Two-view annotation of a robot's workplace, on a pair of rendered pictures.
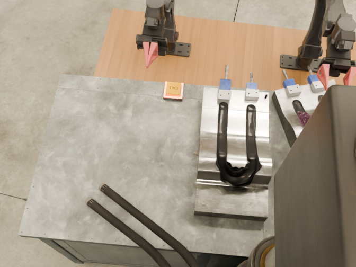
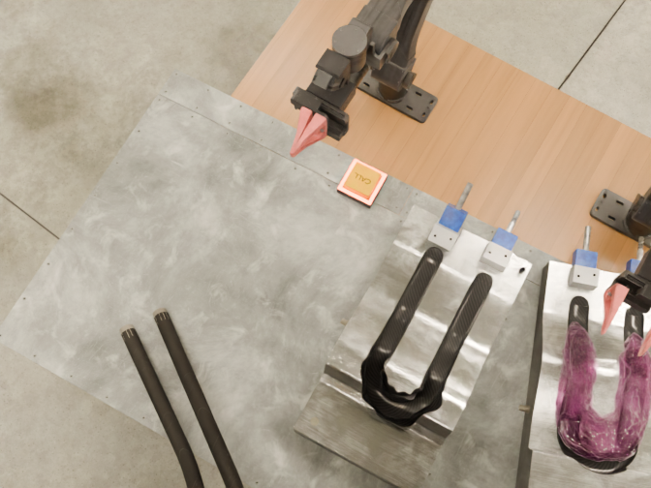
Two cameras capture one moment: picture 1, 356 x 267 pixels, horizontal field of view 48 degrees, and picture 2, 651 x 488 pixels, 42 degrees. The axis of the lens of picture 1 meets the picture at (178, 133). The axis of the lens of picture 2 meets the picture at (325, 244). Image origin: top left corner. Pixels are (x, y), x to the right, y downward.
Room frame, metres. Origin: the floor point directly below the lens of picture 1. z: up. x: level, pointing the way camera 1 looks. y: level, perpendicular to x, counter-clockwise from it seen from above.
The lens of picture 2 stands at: (0.26, -0.18, 2.47)
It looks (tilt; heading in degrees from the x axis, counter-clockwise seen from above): 72 degrees down; 23
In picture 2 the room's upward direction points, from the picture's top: straight up
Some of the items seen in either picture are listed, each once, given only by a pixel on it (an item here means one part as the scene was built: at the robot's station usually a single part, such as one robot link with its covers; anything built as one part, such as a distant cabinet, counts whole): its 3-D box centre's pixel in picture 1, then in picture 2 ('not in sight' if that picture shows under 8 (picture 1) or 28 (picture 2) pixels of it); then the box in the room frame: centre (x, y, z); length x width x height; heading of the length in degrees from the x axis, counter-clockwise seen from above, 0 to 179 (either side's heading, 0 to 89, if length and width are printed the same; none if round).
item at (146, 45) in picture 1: (153, 55); (312, 137); (0.81, 0.08, 1.20); 0.09 x 0.07 x 0.07; 172
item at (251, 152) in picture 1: (238, 139); (426, 335); (0.64, -0.22, 0.92); 0.35 x 0.16 x 0.09; 175
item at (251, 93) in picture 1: (251, 86); (505, 238); (0.89, -0.30, 0.89); 0.13 x 0.05 x 0.05; 175
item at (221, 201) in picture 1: (233, 149); (415, 345); (0.62, -0.21, 0.87); 0.50 x 0.26 x 0.14; 175
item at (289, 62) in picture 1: (304, 59); (644, 218); (1.06, -0.55, 0.84); 0.20 x 0.07 x 0.08; 82
